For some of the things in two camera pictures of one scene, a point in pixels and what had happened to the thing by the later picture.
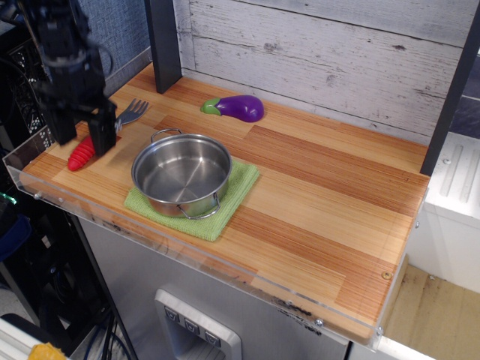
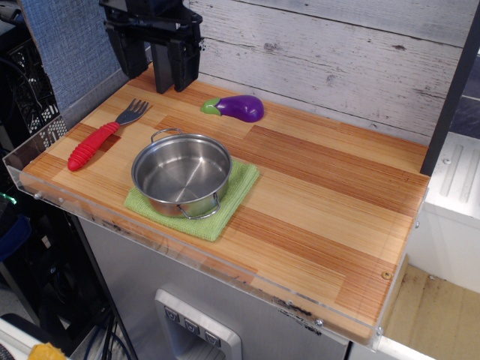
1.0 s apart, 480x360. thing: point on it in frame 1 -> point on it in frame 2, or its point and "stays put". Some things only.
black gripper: x=76 y=84 -> x=172 y=20
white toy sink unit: x=445 y=237 stays put
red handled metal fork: x=86 y=151 stays put
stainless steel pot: x=181 y=174 stays put
